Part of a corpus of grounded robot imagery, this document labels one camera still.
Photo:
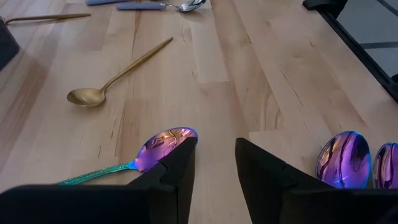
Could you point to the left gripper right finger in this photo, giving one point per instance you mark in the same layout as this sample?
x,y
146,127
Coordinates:
x,y
264,186

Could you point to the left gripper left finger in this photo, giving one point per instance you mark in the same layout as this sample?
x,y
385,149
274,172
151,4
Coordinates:
x,y
174,186

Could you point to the gold spoon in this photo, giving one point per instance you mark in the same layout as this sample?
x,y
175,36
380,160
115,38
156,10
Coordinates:
x,y
46,17
85,97

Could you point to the gray plastic bin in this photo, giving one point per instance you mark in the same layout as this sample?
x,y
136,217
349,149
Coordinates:
x,y
6,46

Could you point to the black aluminium table frame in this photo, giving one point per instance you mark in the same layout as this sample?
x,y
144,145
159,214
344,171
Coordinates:
x,y
325,5

